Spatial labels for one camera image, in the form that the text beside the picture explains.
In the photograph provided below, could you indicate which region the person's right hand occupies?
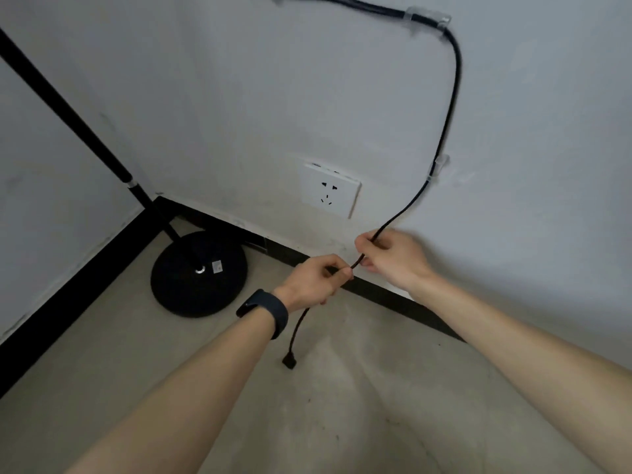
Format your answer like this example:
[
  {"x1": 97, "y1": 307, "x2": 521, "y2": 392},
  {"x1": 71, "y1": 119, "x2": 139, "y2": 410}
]
[{"x1": 355, "y1": 229, "x2": 438, "y2": 293}]

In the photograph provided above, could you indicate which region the person's left hand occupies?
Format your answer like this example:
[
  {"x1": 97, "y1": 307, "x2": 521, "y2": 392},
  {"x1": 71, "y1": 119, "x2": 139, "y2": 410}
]
[{"x1": 272, "y1": 255, "x2": 355, "y2": 313}]

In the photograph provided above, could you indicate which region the black cable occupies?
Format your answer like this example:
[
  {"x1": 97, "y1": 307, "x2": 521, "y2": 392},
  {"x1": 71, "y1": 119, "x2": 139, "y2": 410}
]
[{"x1": 269, "y1": 0, "x2": 462, "y2": 372}]

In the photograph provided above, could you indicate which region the person's left forearm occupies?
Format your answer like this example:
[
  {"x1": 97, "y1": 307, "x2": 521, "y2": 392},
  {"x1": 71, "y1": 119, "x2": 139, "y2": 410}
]
[{"x1": 64, "y1": 310, "x2": 273, "y2": 474}]

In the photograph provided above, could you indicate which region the person's right forearm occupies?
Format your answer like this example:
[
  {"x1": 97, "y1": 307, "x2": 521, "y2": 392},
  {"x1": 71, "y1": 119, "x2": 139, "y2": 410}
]
[{"x1": 409, "y1": 273, "x2": 632, "y2": 474}]

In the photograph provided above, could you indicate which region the black wrist band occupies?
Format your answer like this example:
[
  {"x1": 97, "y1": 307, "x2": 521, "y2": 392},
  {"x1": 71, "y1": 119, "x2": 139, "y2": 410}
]
[{"x1": 236, "y1": 289, "x2": 289, "y2": 340}]

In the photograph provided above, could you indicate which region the black floor stand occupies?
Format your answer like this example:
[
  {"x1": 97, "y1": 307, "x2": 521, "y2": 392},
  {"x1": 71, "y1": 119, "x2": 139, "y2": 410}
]
[{"x1": 0, "y1": 28, "x2": 249, "y2": 319}]

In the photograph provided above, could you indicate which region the black skirting board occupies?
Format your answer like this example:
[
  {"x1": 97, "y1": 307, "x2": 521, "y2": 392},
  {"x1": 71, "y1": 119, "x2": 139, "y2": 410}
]
[{"x1": 0, "y1": 195, "x2": 467, "y2": 399}]

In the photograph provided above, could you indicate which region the white wall socket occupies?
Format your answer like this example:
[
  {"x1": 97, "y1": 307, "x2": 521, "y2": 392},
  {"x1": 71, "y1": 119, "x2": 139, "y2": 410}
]
[{"x1": 300, "y1": 163, "x2": 362, "y2": 220}]

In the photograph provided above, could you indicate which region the clear cable clip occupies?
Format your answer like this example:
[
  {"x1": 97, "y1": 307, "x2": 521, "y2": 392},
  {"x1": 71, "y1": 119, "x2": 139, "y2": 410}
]
[
  {"x1": 428, "y1": 154, "x2": 451, "y2": 183},
  {"x1": 405, "y1": 6, "x2": 452, "y2": 30}
]

